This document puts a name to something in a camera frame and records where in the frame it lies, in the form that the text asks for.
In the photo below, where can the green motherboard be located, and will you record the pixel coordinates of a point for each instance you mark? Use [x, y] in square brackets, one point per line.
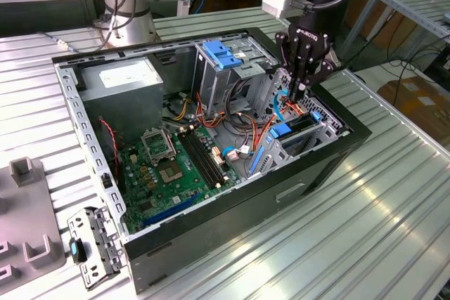
[165, 194]

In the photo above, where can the black blue bracket latch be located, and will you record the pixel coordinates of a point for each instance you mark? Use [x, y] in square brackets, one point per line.
[77, 251]

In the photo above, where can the silver slot retention bracket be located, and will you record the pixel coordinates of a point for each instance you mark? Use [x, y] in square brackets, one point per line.
[98, 244]

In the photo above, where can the black case fan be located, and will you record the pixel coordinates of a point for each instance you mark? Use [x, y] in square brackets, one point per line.
[107, 163]

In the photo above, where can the metal slat side table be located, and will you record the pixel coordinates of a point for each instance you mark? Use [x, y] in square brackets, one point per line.
[411, 3]

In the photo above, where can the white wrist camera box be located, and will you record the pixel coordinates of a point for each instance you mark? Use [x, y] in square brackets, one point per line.
[277, 3]

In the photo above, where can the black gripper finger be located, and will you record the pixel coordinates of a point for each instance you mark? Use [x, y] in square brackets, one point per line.
[296, 64]
[308, 68]

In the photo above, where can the CPU socket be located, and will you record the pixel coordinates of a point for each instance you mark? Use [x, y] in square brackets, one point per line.
[169, 173]

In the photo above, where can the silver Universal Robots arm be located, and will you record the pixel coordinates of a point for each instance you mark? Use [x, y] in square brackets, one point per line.
[137, 29]

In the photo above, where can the hard disk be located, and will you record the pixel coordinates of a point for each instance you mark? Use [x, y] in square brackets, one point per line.
[281, 130]

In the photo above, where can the grey power supply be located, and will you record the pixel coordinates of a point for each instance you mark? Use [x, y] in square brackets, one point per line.
[123, 110]

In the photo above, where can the silver optical drive cage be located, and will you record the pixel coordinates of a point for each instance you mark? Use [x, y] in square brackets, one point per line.
[219, 85]

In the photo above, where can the blue drive latch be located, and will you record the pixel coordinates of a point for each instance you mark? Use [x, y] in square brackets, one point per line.
[218, 52]

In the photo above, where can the grey parts rack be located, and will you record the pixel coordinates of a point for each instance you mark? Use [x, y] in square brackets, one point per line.
[24, 212]

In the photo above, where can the silver disk bay cage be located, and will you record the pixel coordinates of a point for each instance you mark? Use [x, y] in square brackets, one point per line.
[330, 128]

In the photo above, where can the black RAM slot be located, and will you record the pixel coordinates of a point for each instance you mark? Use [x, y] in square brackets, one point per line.
[197, 159]
[207, 156]

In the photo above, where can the flat cardboard box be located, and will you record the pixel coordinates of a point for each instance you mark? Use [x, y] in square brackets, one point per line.
[411, 103]

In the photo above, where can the black PC case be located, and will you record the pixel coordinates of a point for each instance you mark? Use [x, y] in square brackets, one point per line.
[246, 208]

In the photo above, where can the blue expansion slot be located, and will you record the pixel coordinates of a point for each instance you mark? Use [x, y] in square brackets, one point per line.
[168, 210]

